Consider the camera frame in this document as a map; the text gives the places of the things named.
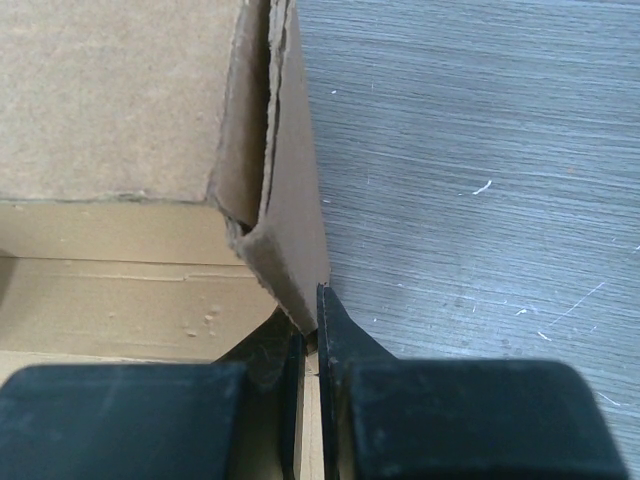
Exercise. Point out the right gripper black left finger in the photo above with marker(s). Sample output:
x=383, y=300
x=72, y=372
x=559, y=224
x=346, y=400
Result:
x=236, y=418

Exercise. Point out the brown cardboard box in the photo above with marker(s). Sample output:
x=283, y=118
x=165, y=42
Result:
x=159, y=186

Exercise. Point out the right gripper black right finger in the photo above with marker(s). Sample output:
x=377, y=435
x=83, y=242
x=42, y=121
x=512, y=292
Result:
x=387, y=418

